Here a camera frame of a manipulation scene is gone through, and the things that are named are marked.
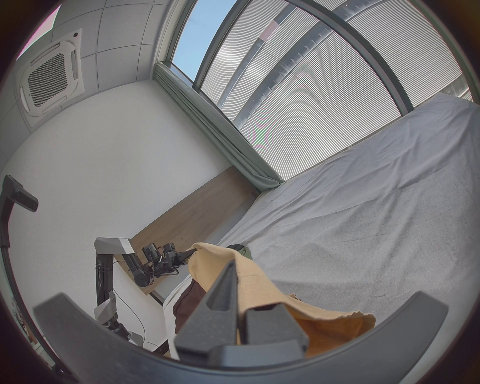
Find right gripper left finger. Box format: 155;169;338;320
175;260;241;355

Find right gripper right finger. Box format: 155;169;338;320
244;304;309;357

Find tan shorts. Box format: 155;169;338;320
187;242;377;359

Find bed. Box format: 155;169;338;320
129;93;480;359

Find brown garment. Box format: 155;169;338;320
172;279;207;334

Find grey-green curtain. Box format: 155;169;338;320
153;62;286;192

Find white ceiling air conditioner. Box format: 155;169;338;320
14;28;86;119

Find black cable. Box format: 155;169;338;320
112;289;167;351

